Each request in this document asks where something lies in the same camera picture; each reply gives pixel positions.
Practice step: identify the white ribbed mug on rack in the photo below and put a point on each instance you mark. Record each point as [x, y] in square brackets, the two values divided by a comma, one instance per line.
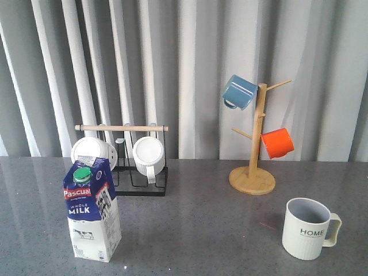
[148, 154]

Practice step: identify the white mug left on rack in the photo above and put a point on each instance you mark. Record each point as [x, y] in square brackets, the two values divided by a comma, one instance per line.
[92, 146]

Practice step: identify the wooden mug tree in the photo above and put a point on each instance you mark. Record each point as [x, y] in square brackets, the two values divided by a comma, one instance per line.
[251, 179]

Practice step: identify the blue enamel mug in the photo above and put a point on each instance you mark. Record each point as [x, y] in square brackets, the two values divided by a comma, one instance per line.
[238, 92]

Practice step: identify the grey white curtain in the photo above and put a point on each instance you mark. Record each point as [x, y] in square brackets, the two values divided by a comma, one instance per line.
[165, 62]

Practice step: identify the blue white milk carton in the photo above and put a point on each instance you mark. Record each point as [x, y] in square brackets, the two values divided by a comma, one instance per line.
[92, 210]

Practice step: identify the orange enamel mug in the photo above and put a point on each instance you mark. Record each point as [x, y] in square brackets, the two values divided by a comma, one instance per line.
[278, 143]

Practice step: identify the black wire mug rack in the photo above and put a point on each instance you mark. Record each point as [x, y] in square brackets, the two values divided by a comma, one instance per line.
[128, 180]

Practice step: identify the cream HOME mug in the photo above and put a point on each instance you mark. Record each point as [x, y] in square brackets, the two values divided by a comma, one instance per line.
[308, 227]

